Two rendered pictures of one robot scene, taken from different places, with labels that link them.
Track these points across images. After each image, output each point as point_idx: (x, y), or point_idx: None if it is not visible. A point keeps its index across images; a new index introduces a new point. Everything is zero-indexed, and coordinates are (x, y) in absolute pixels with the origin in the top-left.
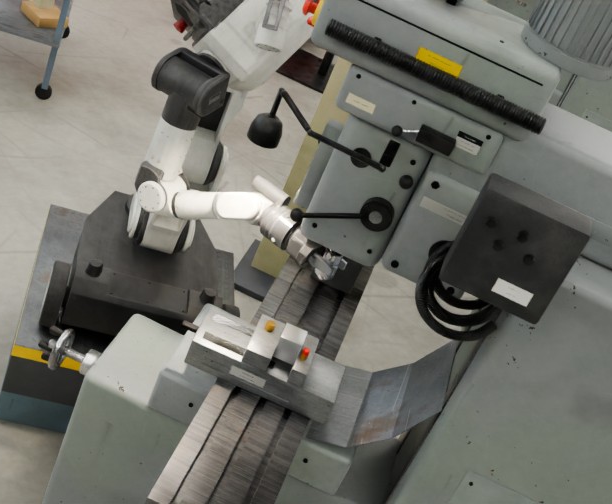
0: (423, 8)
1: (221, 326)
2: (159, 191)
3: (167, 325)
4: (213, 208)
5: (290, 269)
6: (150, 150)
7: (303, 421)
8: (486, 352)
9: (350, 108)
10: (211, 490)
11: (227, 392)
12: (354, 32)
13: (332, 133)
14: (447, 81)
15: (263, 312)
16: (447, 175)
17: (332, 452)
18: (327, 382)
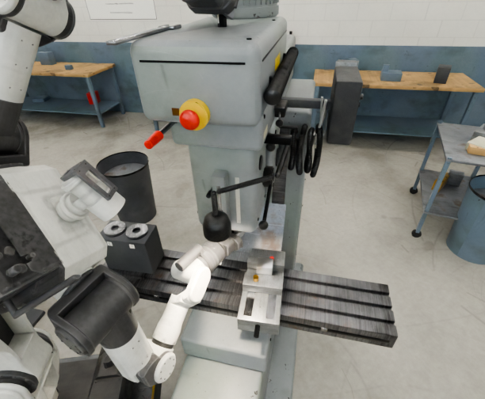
0: (268, 29)
1: (254, 309)
2: (169, 356)
3: (127, 391)
4: (189, 306)
5: (149, 285)
6: (135, 366)
7: (288, 270)
8: (303, 164)
9: (264, 141)
10: (368, 306)
11: (288, 307)
12: (280, 82)
13: (226, 178)
14: (292, 64)
15: (203, 296)
16: (273, 123)
17: None
18: (271, 255)
